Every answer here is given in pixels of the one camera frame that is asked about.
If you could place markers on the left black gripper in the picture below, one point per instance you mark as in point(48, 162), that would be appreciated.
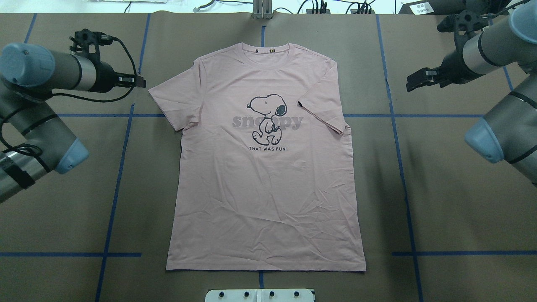
point(105, 79)

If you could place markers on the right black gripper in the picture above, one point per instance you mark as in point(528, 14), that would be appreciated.
point(454, 66)

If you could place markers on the pink Snoopy t-shirt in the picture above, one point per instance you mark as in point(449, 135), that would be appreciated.
point(266, 166)

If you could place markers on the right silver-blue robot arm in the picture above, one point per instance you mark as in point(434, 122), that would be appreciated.
point(488, 36)

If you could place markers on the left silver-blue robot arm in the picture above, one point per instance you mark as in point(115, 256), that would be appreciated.
point(29, 74)

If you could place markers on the black device on desk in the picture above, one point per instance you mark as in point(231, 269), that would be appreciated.
point(432, 7)

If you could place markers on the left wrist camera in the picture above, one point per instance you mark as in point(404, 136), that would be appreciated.
point(88, 42)

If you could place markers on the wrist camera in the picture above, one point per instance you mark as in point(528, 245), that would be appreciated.
point(466, 23)
point(88, 42)

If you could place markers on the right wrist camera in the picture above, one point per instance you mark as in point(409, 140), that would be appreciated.
point(466, 23)

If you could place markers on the aluminium frame post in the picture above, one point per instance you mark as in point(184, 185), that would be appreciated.
point(262, 9)

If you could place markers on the white camera mast pedestal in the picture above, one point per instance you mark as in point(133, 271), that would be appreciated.
point(261, 295)

